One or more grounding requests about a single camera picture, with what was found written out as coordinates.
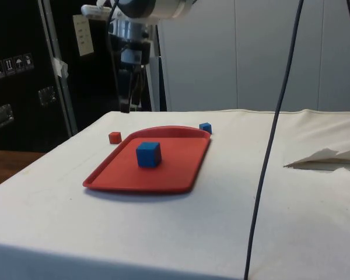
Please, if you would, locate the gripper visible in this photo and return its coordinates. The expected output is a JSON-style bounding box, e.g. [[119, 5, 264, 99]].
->
[[118, 40, 152, 114]]

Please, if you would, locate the large blue cube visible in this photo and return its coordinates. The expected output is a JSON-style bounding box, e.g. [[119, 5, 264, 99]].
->
[[135, 141, 163, 169]]

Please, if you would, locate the red tray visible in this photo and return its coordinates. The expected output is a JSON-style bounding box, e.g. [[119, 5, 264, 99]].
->
[[82, 125, 213, 195]]

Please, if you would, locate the small red cube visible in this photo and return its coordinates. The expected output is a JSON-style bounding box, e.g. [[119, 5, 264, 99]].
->
[[108, 131, 123, 145]]

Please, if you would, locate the pale locker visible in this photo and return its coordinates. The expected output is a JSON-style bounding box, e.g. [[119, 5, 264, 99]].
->
[[157, 17, 237, 113], [234, 0, 319, 112], [317, 0, 350, 112]]

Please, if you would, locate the black cabinet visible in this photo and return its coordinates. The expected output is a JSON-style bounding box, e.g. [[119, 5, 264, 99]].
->
[[0, 0, 167, 153]]

